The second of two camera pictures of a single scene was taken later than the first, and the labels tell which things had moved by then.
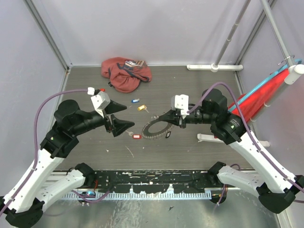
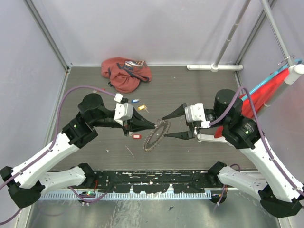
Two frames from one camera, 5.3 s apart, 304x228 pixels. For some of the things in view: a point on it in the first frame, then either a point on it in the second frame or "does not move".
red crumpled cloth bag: [126, 76] does not move
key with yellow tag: [143, 107] does not move
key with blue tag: [135, 100] does not move
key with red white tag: [135, 136] does not move
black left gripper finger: [118, 126] -> [135, 128]
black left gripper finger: [113, 107] -> [138, 119]
